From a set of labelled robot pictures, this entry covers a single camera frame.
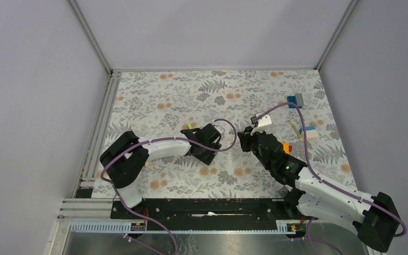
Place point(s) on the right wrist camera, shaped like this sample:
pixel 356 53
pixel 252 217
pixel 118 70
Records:
pixel 261 122

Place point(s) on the floral patterned table mat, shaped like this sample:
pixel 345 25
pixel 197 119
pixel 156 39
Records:
pixel 161 104

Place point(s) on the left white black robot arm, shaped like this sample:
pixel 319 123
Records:
pixel 127 156

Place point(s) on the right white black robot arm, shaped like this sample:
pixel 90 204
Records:
pixel 372 218

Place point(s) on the blue grey toy blocks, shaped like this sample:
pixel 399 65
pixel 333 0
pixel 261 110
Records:
pixel 297 99

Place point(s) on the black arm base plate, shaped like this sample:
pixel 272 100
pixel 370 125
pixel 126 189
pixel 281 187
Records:
pixel 252 215

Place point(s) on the blue white eraser block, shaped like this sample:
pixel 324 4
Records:
pixel 311 133

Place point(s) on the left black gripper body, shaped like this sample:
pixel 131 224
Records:
pixel 205 155

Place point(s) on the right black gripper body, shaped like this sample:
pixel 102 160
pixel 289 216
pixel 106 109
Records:
pixel 250 143

